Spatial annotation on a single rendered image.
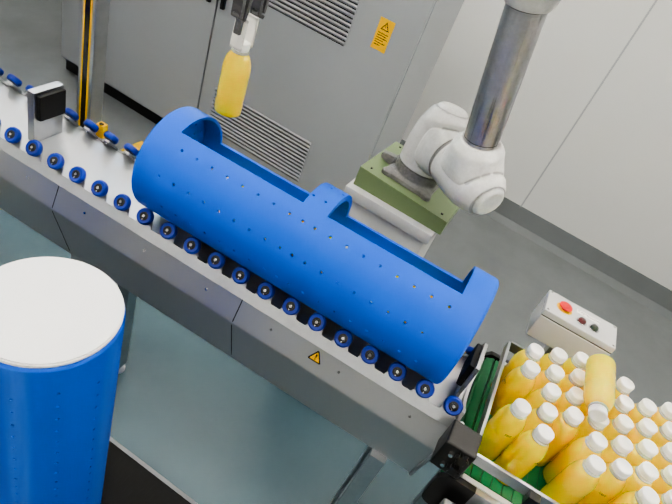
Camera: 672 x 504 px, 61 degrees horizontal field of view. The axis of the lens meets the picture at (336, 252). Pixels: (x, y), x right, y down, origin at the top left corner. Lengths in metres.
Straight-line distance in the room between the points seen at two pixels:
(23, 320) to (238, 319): 0.52
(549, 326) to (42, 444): 1.23
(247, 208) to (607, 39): 2.93
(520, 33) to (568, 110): 2.52
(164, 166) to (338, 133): 1.74
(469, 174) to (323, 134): 1.56
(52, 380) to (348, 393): 0.67
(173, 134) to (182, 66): 2.10
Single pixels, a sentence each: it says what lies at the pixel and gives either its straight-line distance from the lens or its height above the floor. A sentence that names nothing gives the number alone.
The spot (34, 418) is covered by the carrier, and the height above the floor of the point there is 0.88.
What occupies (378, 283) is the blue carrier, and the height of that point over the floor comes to 1.17.
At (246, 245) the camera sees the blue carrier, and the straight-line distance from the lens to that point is 1.32.
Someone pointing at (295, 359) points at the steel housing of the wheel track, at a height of 0.85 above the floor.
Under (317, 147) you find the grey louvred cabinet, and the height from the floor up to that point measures 0.46.
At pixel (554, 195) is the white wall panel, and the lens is 4.16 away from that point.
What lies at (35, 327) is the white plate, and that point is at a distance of 1.18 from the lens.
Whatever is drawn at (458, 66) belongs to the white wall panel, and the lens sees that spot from 4.05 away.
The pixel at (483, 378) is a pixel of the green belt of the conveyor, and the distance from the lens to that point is 1.60.
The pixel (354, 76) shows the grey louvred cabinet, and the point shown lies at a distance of 2.90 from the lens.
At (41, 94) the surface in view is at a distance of 1.77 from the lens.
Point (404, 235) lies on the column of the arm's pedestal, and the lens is 1.83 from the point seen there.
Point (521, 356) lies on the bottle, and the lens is 1.50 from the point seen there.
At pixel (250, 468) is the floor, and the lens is 2.25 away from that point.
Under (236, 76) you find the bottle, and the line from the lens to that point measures 1.38.
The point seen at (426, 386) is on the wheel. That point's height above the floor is 0.97.
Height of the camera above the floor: 1.94
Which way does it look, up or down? 38 degrees down
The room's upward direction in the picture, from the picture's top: 23 degrees clockwise
